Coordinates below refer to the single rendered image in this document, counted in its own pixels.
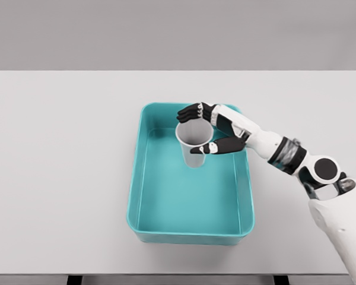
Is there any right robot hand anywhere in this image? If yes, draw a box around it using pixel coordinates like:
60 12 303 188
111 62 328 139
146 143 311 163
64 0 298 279
177 102 261 156

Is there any white paper cup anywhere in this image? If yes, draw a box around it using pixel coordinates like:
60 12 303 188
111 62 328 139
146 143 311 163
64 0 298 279
175 118 214 169

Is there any teal plastic basket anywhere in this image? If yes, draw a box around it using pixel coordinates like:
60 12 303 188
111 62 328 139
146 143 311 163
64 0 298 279
125 102 255 246

